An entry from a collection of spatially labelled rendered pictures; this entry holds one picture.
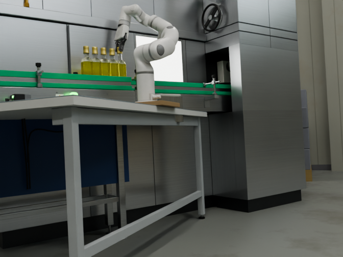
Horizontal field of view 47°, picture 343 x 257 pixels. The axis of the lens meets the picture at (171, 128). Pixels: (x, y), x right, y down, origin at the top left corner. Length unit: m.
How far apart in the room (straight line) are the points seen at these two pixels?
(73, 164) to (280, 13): 2.39
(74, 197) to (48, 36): 1.37
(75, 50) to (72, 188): 1.32
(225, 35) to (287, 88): 0.67
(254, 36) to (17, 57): 1.69
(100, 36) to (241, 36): 1.03
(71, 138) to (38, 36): 1.23
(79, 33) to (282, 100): 1.63
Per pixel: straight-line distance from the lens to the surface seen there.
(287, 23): 3.44
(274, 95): 3.17
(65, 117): 1.44
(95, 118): 1.56
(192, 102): 2.79
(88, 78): 2.30
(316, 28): 6.08
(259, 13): 3.20
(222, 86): 3.02
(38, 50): 2.53
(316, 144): 5.92
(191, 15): 3.21
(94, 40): 2.66
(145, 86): 2.07
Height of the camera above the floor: 0.59
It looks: 1 degrees up
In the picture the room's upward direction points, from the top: 3 degrees counter-clockwise
